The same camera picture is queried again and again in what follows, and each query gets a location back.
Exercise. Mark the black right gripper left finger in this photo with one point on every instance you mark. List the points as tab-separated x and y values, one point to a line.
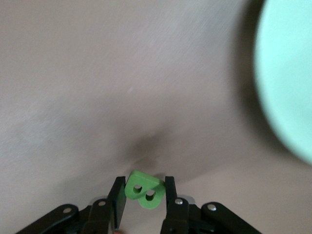
117	207

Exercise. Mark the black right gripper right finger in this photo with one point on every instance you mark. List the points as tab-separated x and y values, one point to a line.
174	212

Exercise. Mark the green letter B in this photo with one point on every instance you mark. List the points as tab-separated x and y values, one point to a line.
141	179

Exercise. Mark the brown table mat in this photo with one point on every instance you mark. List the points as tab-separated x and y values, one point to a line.
97	73

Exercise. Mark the green plate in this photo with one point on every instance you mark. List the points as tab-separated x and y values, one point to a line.
287	73

